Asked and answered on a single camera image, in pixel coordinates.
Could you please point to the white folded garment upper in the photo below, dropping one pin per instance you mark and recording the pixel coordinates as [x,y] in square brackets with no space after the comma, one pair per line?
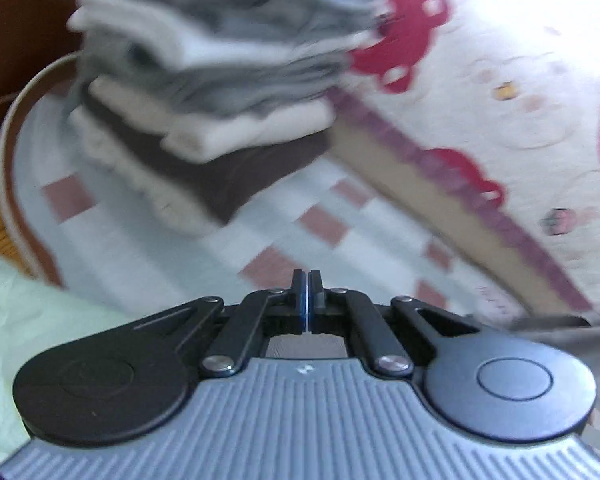
[179,43]

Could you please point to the pale green cloth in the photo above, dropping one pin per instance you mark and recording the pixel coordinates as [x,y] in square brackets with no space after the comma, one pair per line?
[35,317]

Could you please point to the light grey knit garment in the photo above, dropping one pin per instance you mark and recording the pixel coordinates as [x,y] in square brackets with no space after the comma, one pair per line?
[577,334]

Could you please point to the grey folded garment middle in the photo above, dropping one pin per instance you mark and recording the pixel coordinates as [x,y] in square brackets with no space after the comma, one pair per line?
[224,91]

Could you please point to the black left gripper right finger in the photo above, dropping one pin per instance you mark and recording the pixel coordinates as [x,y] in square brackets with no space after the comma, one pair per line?
[351,315]

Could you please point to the dark brown folded garment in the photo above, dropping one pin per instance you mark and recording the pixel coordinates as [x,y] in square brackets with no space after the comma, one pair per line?
[223,185]

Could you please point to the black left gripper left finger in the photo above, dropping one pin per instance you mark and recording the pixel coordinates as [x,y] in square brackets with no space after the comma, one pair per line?
[261,315]

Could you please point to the cream folded garment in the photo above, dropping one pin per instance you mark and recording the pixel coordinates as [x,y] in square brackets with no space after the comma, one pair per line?
[202,138]

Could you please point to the white quilt red pattern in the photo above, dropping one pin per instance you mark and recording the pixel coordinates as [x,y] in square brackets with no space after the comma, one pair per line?
[499,100]

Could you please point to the beige folded garment bottom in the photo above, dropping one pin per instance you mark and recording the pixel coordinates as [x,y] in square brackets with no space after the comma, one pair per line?
[170,203]

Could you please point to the checkered pastel rug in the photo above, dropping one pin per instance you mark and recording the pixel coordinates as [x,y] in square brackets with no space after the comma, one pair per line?
[77,225]

